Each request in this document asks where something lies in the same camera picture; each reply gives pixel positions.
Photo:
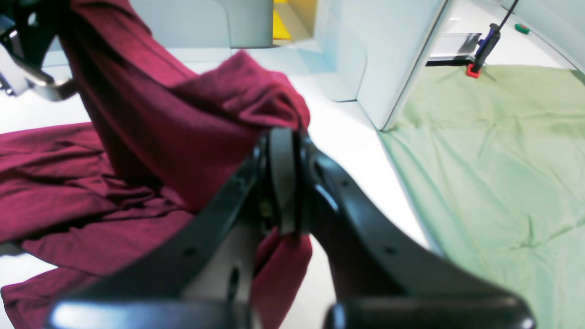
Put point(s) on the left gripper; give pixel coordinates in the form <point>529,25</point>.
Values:
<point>17,76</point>

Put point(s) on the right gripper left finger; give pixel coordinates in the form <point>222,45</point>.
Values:
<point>201,277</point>

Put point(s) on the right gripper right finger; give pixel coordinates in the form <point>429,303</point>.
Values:
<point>382,278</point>

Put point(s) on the dark red t-shirt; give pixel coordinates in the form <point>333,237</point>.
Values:
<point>90,198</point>

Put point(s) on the green cloth sheet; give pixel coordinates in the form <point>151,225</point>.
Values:
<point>495,170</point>

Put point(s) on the yellow box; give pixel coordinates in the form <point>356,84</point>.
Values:
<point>294,20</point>

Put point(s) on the small green object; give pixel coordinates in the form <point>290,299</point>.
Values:
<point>522,28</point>

